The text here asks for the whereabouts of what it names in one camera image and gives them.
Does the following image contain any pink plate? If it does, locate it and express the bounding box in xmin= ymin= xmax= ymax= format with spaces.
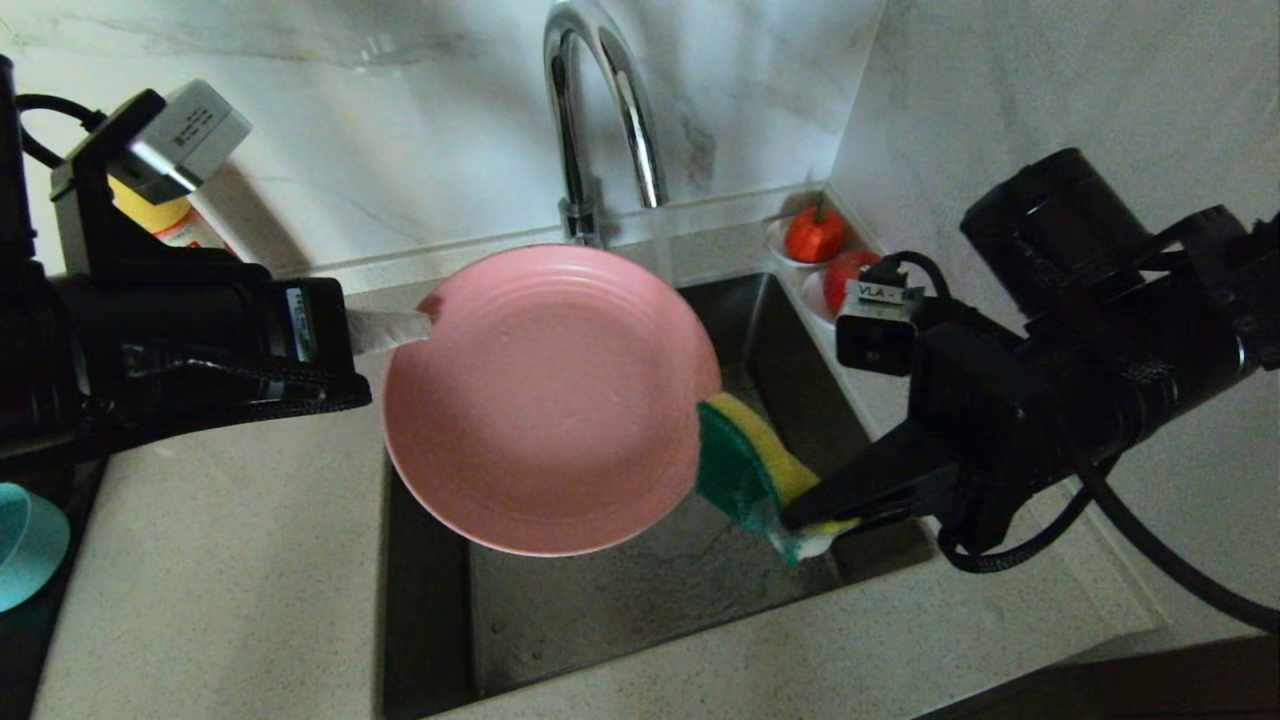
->
xmin=383 ymin=245 xmax=723 ymax=557

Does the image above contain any red apple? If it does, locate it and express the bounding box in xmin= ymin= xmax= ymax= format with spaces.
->
xmin=822 ymin=250 xmax=886 ymax=316

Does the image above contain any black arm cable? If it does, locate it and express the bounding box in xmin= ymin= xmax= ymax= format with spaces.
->
xmin=880 ymin=250 xmax=1280 ymax=636
xmin=15 ymin=93 xmax=106 ymax=171

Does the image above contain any chrome gooseneck faucet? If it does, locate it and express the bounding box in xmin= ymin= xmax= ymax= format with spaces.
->
xmin=543 ymin=0 xmax=669 ymax=249

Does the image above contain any teal bowl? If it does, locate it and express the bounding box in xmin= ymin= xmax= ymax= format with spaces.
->
xmin=0 ymin=482 xmax=71 ymax=613

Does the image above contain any black stove top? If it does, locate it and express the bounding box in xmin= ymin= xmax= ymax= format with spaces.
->
xmin=0 ymin=460 xmax=106 ymax=720

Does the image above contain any yellow green sponge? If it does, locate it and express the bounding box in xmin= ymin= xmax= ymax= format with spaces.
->
xmin=695 ymin=392 xmax=861 ymax=566

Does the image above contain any stainless steel sink basin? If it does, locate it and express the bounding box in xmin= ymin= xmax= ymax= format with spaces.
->
xmin=378 ymin=272 xmax=936 ymax=720

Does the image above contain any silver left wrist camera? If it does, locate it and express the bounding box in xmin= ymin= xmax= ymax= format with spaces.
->
xmin=125 ymin=80 xmax=254 ymax=206

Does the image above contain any clear running water stream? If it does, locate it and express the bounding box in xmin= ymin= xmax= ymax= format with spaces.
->
xmin=650 ymin=208 xmax=681 ymax=286

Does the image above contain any yellow capped dish soap bottle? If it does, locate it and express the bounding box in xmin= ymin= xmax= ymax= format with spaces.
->
xmin=108 ymin=172 xmax=239 ymax=253

